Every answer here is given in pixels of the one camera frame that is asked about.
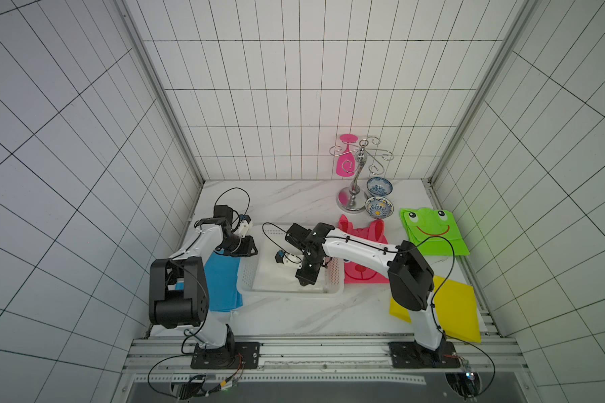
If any blue raincoat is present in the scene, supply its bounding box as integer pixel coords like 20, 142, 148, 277
204, 253, 243, 312

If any white plastic perforated basket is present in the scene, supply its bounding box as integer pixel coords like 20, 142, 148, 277
236, 224, 345, 298

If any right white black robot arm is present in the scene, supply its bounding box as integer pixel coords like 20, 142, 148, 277
285, 223, 461, 369

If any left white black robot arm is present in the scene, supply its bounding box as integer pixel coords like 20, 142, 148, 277
149, 205, 258, 369

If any pink bunny face raincoat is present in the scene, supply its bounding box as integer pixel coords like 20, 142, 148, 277
338, 215, 389, 284

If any green frog face raincoat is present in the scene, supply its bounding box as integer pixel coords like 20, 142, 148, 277
400, 208, 470, 256

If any yellow folded raincoat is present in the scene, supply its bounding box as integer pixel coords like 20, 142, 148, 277
388, 274, 482, 344

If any silver metal glass rack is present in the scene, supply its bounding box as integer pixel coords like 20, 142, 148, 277
329, 134, 394, 213

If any near blue patterned bowl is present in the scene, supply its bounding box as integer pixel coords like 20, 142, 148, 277
365, 196, 394, 219

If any blue patterned bowl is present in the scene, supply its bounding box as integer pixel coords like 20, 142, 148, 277
366, 177, 393, 196
365, 196, 394, 219

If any pink plastic wine glass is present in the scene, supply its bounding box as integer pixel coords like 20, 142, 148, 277
334, 134, 358, 178

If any far blue patterned bowl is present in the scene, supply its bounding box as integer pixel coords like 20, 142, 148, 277
366, 177, 393, 196

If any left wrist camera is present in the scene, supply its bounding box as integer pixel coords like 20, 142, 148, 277
234, 214, 253, 238

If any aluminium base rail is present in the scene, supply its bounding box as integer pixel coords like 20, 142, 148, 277
123, 334, 528, 387

